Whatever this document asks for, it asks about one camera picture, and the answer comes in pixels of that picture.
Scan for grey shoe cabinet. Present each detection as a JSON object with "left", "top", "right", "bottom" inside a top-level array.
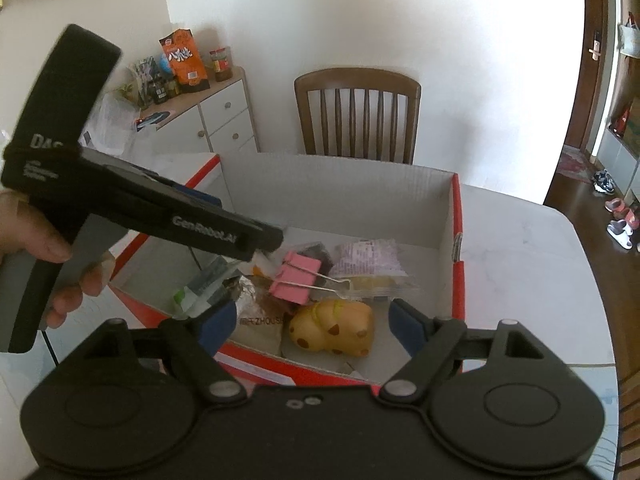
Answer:
[{"left": 597, "top": 127, "right": 640, "bottom": 196}]

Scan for person's left hand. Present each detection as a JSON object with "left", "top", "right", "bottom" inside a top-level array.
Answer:
[{"left": 0, "top": 189, "right": 117, "bottom": 331}]

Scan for thin black cable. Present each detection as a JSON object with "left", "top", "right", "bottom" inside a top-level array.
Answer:
[{"left": 41, "top": 327, "right": 58, "bottom": 366}]

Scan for clear green packet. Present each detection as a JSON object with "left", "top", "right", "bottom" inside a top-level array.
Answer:
[{"left": 172, "top": 255, "right": 241, "bottom": 321}]

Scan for white slipper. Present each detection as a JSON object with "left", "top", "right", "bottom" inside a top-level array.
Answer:
[{"left": 606, "top": 220, "right": 635, "bottom": 250}]

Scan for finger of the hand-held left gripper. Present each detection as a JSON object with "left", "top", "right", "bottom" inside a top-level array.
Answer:
[
  {"left": 172, "top": 185, "right": 224, "bottom": 209},
  {"left": 244, "top": 224, "right": 285, "bottom": 264}
]

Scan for small white drawer cabinet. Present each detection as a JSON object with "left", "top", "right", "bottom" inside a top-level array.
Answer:
[{"left": 135, "top": 66, "right": 261, "bottom": 156}]

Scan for clear plastic bags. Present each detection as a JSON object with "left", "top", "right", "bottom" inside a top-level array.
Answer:
[{"left": 82, "top": 92, "right": 146, "bottom": 158}]

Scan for pink doormat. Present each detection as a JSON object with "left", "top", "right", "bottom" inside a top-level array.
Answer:
[{"left": 555, "top": 147, "right": 598, "bottom": 186}]

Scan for red-lidded jar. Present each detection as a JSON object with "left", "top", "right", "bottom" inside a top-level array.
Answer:
[{"left": 209, "top": 46, "right": 233, "bottom": 82}]

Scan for pink binder clip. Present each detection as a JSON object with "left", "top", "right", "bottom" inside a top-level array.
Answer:
[{"left": 268, "top": 252, "right": 353, "bottom": 306}]

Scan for small black device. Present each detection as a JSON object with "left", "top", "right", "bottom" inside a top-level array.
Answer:
[{"left": 135, "top": 112, "right": 172, "bottom": 132}]

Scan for orange snack bag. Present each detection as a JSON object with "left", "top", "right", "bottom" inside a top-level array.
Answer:
[{"left": 159, "top": 28, "right": 211, "bottom": 95}]

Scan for silver foil snack packet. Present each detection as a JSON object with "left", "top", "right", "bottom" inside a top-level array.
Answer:
[{"left": 227, "top": 275, "right": 291, "bottom": 358}]

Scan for brown wooden chair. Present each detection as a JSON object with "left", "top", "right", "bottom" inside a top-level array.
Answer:
[{"left": 294, "top": 66, "right": 422, "bottom": 166}]

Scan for clear bag with bread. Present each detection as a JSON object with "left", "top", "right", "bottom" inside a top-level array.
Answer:
[{"left": 327, "top": 239, "right": 421, "bottom": 301}]

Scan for white tote bag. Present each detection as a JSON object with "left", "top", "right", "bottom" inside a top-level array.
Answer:
[{"left": 619, "top": 15, "right": 640, "bottom": 58}]

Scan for dark wooden door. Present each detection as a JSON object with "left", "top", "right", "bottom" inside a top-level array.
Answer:
[{"left": 542, "top": 0, "right": 621, "bottom": 206}]

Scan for dark glass bottle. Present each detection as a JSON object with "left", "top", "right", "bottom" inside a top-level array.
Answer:
[{"left": 150, "top": 72, "right": 169, "bottom": 106}]

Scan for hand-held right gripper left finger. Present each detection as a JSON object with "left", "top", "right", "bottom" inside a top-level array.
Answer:
[{"left": 55, "top": 300, "right": 251, "bottom": 403}]

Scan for painted marble desktop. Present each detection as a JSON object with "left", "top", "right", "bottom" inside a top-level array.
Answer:
[{"left": 0, "top": 150, "right": 621, "bottom": 480}]

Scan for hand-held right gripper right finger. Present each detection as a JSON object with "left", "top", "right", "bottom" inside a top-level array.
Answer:
[{"left": 380, "top": 297, "right": 551, "bottom": 403}]

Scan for yellow plush doll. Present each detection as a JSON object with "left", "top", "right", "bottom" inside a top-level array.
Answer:
[{"left": 289, "top": 300, "right": 375, "bottom": 359}]

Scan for red cardboard box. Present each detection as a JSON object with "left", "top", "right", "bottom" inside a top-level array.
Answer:
[{"left": 107, "top": 152, "right": 468, "bottom": 391}]

